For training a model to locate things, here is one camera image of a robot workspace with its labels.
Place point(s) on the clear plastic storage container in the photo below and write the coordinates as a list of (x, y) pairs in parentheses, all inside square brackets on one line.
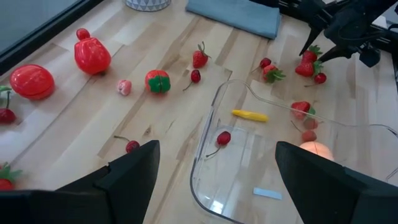
[(236, 186)]

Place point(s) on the round red toy fruit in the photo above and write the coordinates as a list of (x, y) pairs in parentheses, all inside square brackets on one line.
[(32, 81)]

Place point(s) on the small pink toy piece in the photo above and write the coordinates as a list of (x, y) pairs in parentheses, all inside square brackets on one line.
[(124, 87)]

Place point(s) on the pale orange toy peach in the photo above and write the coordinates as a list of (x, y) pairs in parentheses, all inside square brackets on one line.
[(317, 149)]

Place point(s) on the grey-blue folded cloth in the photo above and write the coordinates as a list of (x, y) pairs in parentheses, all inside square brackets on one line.
[(236, 15)]

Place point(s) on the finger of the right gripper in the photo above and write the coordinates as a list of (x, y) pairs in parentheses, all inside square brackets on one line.
[(342, 52), (312, 35)]

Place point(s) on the dark red fake cherry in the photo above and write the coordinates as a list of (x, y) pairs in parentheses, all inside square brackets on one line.
[(310, 124), (132, 146)]

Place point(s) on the succulents in patterned white pot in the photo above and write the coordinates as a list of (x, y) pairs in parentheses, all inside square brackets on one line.
[(147, 4)]

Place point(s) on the red pear-shaped toy fruit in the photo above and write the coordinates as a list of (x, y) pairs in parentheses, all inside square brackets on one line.
[(91, 54)]

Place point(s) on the yellow toy banana piece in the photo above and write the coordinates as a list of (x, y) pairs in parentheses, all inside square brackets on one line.
[(250, 115)]

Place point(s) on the red toy tomato green calyx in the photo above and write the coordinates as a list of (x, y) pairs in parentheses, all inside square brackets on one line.
[(158, 81)]

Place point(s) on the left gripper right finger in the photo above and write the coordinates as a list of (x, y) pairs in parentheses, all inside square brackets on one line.
[(317, 186)]

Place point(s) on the red fake cherry long stem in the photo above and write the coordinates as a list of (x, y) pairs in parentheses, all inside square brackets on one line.
[(308, 136)]

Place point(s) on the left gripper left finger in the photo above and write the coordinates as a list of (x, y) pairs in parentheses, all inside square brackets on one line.
[(133, 180)]

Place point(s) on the black aluminium table frame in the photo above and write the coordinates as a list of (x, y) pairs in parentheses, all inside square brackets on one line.
[(31, 44)]

